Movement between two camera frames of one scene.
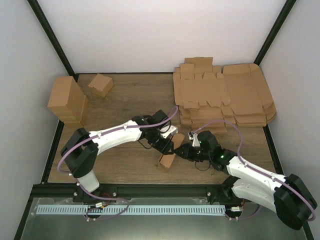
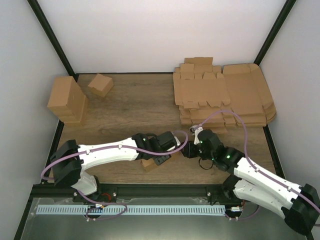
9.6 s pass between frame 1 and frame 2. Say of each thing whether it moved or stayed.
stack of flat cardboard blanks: stayed
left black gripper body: moved
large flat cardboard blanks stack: stayed
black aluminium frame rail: stayed
